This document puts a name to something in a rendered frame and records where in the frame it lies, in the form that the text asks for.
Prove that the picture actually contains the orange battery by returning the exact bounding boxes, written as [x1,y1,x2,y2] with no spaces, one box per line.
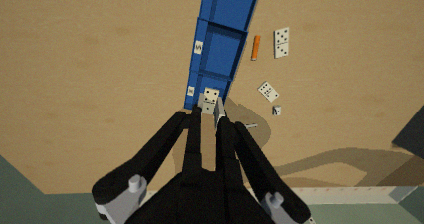
[251,35,260,60]

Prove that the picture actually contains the white domino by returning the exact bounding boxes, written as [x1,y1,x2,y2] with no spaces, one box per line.
[273,27,289,58]
[258,81,279,102]

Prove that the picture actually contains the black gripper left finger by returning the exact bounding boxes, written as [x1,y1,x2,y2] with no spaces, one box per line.
[92,93,204,224]

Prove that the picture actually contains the blue rack of labelled bins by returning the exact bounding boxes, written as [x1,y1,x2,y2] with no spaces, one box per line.
[183,0,257,110]

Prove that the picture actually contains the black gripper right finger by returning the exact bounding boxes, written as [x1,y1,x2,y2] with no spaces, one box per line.
[214,97,311,224]

